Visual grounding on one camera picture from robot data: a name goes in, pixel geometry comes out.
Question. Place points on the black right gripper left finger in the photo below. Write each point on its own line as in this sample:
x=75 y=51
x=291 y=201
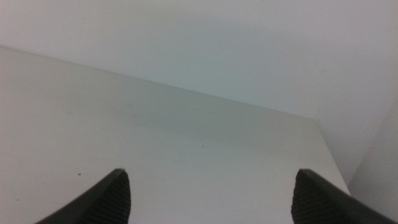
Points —
x=105 y=202

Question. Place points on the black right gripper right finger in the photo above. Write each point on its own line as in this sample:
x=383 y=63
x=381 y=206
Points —
x=320 y=205

